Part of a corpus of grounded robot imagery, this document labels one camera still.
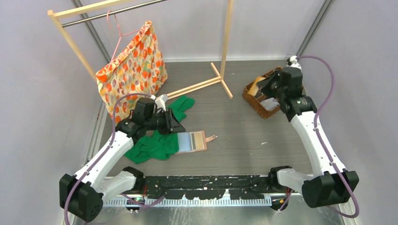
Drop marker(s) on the pink leather card holder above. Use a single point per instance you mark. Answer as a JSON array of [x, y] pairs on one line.
[[195, 141]]

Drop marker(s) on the floral orange tote bag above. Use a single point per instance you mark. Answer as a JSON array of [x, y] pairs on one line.
[[137, 71]]

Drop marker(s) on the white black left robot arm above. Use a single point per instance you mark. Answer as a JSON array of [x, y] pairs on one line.
[[84, 193]]

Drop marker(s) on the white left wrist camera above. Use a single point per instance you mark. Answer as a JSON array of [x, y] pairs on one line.
[[160, 101]]

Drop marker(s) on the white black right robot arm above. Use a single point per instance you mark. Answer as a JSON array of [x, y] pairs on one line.
[[330, 183]]

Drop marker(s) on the woven wicker divided basket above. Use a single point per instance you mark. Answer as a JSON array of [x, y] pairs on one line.
[[258, 102]]

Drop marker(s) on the wooden clothes rack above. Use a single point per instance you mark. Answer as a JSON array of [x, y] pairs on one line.
[[55, 17]]

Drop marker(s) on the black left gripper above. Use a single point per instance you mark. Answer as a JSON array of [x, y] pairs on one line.
[[171, 123]]

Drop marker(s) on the orange credit card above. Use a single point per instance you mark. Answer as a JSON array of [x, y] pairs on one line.
[[254, 89]]

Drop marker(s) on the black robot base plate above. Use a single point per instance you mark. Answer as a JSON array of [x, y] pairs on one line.
[[207, 187]]

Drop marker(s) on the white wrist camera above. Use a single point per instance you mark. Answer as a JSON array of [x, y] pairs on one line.
[[293, 61], [160, 101]]

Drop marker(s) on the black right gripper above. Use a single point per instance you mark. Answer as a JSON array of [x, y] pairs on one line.
[[264, 85]]

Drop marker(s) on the white card in basket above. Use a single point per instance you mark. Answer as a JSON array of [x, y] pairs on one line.
[[269, 104]]

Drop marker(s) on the aluminium frame rail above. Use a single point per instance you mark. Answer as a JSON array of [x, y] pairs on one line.
[[272, 200]]

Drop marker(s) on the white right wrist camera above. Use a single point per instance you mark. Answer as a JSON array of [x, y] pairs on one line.
[[293, 61]]

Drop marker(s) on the green cloth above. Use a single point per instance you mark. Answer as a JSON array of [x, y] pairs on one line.
[[157, 146]]

